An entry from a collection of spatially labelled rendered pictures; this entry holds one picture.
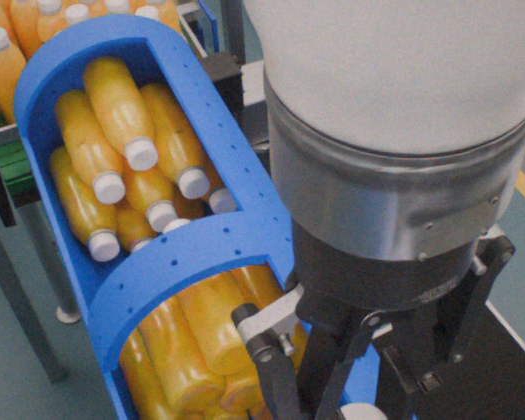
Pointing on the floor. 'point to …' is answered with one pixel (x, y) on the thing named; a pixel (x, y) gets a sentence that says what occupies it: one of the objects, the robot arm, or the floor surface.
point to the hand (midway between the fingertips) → (360, 413)
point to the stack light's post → (233, 28)
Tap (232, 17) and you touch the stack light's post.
